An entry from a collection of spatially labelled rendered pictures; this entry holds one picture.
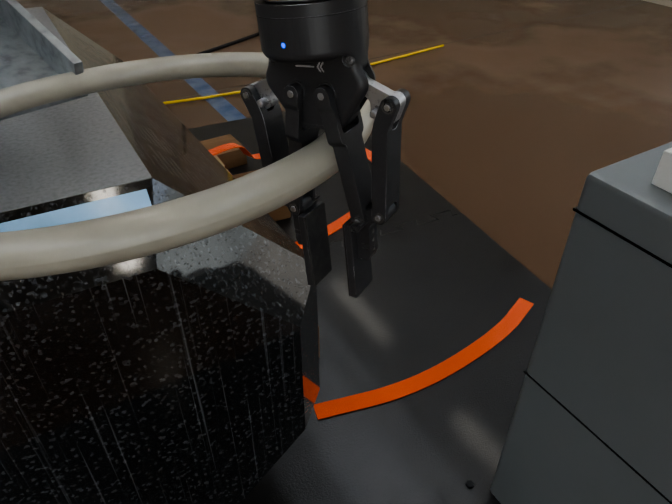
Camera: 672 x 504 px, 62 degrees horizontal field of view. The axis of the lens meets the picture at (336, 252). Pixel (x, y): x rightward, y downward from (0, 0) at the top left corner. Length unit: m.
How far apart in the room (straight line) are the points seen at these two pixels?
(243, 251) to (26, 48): 0.40
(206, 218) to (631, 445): 0.77
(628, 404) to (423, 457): 0.58
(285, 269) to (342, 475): 0.60
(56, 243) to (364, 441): 1.11
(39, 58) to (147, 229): 0.56
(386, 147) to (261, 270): 0.49
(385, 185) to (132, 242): 0.18
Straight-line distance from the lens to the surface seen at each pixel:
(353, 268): 0.46
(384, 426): 1.42
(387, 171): 0.41
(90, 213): 0.76
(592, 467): 1.07
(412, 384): 1.50
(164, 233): 0.36
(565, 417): 1.05
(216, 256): 0.80
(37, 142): 0.93
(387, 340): 1.60
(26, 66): 0.88
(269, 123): 0.45
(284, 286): 0.89
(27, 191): 0.80
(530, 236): 2.11
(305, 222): 0.46
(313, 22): 0.38
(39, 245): 0.37
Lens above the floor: 1.17
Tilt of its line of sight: 37 degrees down
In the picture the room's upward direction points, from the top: straight up
